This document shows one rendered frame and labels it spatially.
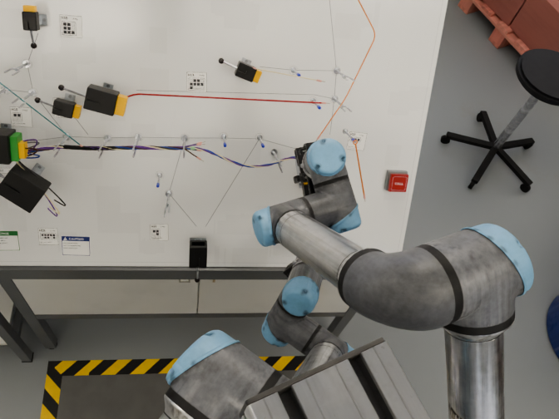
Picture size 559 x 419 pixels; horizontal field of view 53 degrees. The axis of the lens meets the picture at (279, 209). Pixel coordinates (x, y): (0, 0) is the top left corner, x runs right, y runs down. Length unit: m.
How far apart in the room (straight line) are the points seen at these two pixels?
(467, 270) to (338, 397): 0.49
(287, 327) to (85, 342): 1.35
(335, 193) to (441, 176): 2.03
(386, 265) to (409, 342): 1.86
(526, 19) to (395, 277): 3.20
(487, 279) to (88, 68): 1.04
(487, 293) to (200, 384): 0.44
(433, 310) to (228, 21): 0.91
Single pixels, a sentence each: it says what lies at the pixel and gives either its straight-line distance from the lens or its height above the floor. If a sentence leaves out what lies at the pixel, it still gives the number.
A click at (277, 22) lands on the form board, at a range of 1.43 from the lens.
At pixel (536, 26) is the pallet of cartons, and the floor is 0.28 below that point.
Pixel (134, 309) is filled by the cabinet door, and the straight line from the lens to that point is 2.02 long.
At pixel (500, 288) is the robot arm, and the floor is 1.68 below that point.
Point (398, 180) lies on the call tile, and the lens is 1.57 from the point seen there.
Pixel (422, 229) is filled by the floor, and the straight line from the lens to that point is 2.90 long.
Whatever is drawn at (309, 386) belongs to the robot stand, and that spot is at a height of 2.03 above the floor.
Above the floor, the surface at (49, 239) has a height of 0.94.
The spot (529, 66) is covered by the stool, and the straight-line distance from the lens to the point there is 2.88.
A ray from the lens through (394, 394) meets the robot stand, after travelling 0.33.
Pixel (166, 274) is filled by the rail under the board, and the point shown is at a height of 0.84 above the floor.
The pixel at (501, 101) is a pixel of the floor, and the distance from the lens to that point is 3.67.
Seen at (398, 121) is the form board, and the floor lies 1.22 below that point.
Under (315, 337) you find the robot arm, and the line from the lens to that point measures 1.27.
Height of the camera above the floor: 2.33
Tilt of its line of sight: 58 degrees down
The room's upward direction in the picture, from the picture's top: 16 degrees clockwise
